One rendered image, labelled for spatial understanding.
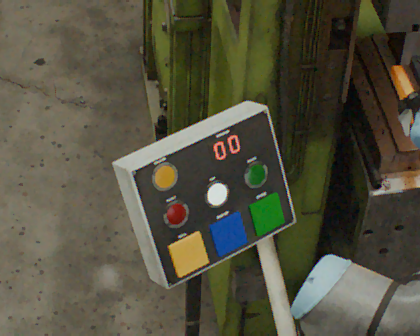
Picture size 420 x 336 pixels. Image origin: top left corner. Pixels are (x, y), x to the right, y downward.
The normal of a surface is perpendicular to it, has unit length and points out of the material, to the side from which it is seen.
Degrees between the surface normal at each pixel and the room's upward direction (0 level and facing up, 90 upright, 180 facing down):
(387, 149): 0
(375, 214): 90
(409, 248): 90
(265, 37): 90
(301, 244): 90
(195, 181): 60
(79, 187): 0
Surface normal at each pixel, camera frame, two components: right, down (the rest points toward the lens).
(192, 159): 0.50, 0.20
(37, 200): 0.03, -0.68
